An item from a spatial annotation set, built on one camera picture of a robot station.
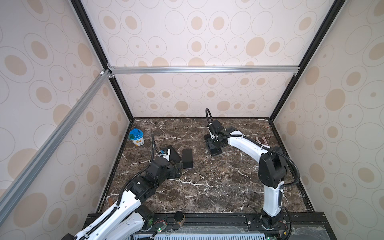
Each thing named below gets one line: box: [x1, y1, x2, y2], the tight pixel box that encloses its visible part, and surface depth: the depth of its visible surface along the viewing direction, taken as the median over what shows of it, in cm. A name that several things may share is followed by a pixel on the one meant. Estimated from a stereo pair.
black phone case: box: [167, 145, 182, 165], surface depth 101 cm
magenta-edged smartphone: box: [182, 149, 193, 169], surface depth 99 cm
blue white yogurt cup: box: [128, 128, 145, 147], surface depth 99 cm
